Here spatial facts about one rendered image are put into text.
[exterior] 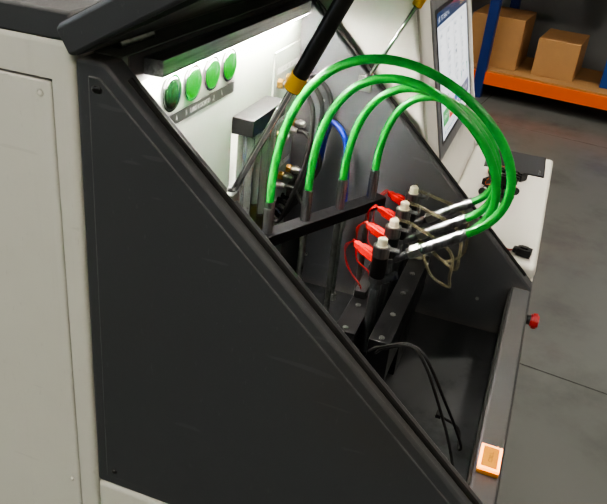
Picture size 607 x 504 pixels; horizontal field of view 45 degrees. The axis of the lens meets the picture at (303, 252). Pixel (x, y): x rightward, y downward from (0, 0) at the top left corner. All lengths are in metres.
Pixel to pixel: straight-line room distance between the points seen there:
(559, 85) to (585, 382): 3.71
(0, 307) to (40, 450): 0.26
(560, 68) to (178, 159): 5.77
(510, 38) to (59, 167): 5.76
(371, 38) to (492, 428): 0.76
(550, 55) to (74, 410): 5.71
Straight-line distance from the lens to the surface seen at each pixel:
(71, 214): 0.97
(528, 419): 2.76
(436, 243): 1.16
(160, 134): 0.85
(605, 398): 3.00
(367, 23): 1.46
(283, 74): 1.39
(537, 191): 1.95
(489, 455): 1.09
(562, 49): 6.47
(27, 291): 1.08
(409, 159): 1.46
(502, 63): 6.56
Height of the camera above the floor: 1.68
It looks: 29 degrees down
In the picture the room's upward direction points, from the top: 6 degrees clockwise
